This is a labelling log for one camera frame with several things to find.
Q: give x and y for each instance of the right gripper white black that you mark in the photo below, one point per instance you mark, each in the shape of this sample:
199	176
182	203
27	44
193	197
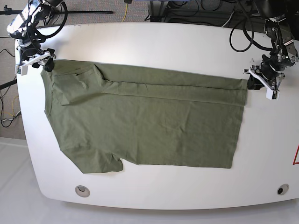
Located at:
32	57

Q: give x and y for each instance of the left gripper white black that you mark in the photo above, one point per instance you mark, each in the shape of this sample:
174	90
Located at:
259	78

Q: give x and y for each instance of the olive green T-shirt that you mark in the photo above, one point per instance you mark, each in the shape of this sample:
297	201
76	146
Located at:
102	114

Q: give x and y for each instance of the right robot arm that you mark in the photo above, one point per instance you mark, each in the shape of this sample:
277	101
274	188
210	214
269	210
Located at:
23	30

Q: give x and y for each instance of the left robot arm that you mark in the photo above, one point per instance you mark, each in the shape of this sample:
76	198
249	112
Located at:
282	27

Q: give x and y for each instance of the black stand leg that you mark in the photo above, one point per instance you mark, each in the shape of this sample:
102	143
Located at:
8	84

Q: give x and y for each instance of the black tripod bar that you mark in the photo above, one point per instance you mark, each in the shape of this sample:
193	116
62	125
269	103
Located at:
15	12

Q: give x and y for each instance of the red triangle sticker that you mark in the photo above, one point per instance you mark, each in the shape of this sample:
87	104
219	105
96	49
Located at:
296	158

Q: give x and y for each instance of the right table grommet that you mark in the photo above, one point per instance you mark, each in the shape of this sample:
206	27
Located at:
283	189

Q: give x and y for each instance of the table grommet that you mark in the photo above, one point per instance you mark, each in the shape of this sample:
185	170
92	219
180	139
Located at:
82	191
283	189

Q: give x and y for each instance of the left table grommet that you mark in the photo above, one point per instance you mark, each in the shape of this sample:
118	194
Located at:
82	191

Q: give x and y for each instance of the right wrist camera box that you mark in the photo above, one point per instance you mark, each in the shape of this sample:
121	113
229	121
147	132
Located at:
21	70

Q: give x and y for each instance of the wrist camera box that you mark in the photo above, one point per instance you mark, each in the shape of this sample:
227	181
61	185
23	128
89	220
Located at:
272	94
21	70

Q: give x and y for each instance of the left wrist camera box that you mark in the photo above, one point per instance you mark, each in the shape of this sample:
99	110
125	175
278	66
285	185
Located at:
272	94

